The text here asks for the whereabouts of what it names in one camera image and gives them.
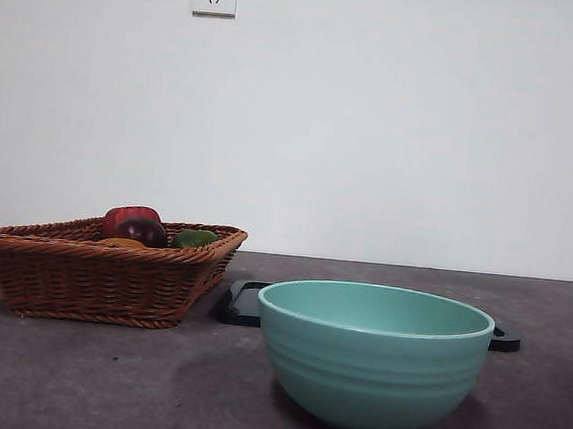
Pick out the golden-brown fuzzy kiwi fruit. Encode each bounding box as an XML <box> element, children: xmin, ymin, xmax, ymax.
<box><xmin>96</xmin><ymin>235</ymin><xmax>149</xmax><ymax>251</ymax></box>

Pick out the teal ceramic bowl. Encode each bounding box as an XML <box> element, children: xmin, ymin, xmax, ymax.
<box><xmin>246</xmin><ymin>272</ymin><xmax>499</xmax><ymax>429</ymax></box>

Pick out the green avocado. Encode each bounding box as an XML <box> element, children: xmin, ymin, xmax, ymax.
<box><xmin>170</xmin><ymin>227</ymin><xmax>221</xmax><ymax>254</ymax></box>

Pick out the dark rectangular tray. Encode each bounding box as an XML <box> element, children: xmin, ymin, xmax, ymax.
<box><xmin>211</xmin><ymin>277</ymin><xmax>526</xmax><ymax>354</ymax></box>

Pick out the dark purple onion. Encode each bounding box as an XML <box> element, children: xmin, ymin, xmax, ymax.
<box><xmin>112</xmin><ymin>215</ymin><xmax>171</xmax><ymax>250</ymax></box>

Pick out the red apple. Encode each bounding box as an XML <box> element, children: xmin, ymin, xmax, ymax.
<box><xmin>101</xmin><ymin>203</ymin><xmax>163</xmax><ymax>244</ymax></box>

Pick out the brown wicker basket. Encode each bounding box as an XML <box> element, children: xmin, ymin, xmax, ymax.
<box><xmin>0</xmin><ymin>205</ymin><xmax>250</xmax><ymax>337</ymax></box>

